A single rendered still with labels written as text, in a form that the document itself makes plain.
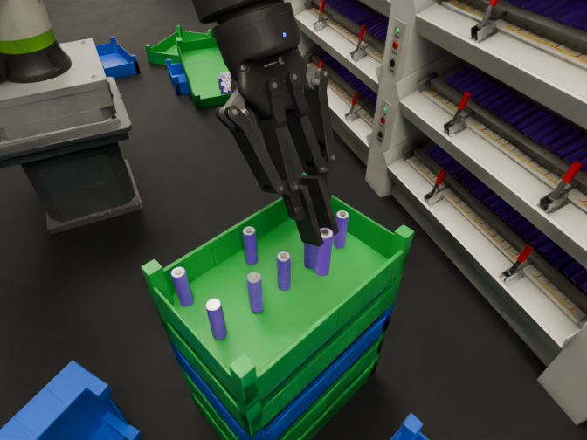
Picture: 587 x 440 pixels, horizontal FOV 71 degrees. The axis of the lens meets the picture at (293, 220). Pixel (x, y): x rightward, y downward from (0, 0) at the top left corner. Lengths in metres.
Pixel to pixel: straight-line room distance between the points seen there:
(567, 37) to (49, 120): 1.03
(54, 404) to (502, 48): 0.91
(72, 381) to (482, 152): 0.83
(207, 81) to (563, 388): 1.54
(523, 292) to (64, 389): 0.83
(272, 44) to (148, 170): 1.08
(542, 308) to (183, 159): 1.10
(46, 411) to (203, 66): 1.46
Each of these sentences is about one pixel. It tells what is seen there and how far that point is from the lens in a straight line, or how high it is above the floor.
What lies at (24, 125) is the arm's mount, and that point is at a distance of 1.11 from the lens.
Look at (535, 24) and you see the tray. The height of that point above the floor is 0.56.
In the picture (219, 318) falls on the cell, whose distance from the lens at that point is 0.51.
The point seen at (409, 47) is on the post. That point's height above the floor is 0.44.
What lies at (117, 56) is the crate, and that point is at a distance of 2.33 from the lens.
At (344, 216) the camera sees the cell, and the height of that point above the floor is 0.39.
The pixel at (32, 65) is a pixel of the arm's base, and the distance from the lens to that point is 1.12.
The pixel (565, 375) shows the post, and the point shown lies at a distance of 0.94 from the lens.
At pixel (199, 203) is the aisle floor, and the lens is 1.24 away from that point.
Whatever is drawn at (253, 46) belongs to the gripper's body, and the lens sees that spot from 0.38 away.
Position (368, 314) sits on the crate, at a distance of 0.62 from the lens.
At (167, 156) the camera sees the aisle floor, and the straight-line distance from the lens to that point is 1.47.
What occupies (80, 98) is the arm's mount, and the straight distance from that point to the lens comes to 1.08.
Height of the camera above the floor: 0.79
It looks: 43 degrees down
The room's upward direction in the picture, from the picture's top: straight up
